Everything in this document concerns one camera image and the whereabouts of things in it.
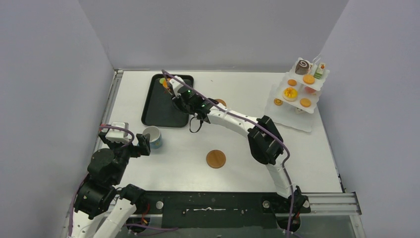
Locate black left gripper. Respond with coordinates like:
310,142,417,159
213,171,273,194
103,131,150,183

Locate small patterned orange cookie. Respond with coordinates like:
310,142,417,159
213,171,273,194
273,98,283,106

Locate yellow fruit tart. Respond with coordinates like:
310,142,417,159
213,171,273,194
283,87,299,102

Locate small orange biscuit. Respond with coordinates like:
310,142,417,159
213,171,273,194
287,79,297,86

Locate plain orange round cookie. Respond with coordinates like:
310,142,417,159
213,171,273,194
300,98,312,108

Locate pink strawberry cake slice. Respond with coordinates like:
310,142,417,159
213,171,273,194
305,87,317,95

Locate chocolate swirl roll cake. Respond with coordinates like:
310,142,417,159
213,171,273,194
295,59,312,75

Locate orange macaron sandwich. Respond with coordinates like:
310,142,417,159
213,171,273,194
303,74,315,85

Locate green layered cake slice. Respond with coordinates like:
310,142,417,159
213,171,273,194
314,62,326,79

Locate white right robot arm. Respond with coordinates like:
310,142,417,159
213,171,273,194
168,86,298,212

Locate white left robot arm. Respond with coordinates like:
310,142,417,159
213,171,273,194
67,125,151,238

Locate blue patterned ceramic cup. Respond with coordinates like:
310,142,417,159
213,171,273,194
143,126,162,149

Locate far round wooden coaster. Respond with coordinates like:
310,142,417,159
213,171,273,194
216,99,227,107

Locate round wooden coaster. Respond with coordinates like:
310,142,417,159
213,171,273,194
206,150,226,169
216,99,227,107

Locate black serving tray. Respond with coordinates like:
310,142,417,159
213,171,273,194
141,74,189,128

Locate near round wooden coaster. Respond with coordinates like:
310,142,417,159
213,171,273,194
206,150,226,169

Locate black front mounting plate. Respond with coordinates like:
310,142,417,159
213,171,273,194
135,191,311,229

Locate white three-tier dessert stand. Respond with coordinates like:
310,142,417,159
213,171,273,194
265,55,330,132

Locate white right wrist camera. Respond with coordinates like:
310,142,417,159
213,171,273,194
168,76,185,97

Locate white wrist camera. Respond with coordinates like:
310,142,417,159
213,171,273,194
102,122,130,144
168,76,185,97

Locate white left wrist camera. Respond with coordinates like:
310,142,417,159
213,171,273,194
102,122,130,144

